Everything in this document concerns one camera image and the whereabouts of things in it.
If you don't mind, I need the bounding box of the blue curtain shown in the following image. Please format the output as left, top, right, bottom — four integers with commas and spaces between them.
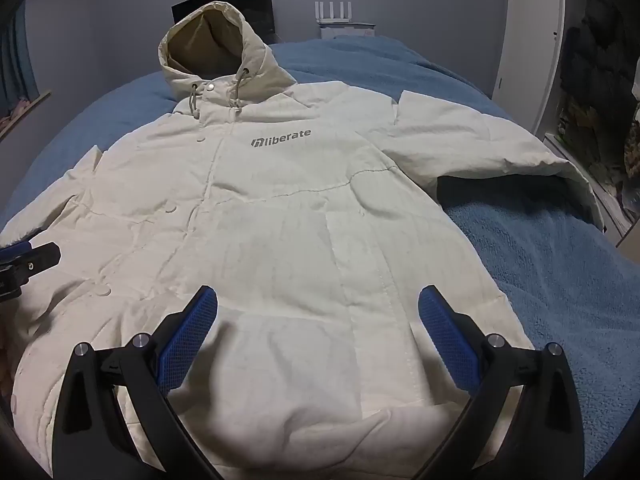
0, 2, 42, 117

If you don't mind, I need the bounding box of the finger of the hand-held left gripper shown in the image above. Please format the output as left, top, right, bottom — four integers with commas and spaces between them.
0, 241, 62, 306

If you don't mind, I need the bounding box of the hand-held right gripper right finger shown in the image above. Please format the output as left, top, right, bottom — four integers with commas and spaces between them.
416, 285, 586, 480

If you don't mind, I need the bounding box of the white door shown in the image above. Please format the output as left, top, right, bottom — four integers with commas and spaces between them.
492, 0, 567, 133

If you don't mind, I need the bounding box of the cream hooded jacket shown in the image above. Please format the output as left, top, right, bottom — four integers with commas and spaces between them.
0, 1, 608, 480

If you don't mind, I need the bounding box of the wooden window sill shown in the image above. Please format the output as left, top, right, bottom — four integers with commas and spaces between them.
0, 90, 53, 142

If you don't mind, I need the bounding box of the black monitor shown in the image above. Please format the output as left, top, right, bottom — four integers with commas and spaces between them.
171, 0, 277, 44

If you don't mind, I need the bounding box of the dark clutter pile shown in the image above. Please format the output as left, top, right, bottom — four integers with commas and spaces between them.
556, 0, 640, 248

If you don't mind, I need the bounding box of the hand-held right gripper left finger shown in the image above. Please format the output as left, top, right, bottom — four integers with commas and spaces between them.
52, 285, 223, 480

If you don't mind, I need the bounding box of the blue fleece blanket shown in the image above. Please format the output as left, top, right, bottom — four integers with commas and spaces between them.
0, 35, 640, 480

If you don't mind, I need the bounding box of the white router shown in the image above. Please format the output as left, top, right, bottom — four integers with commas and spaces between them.
314, 1, 377, 40

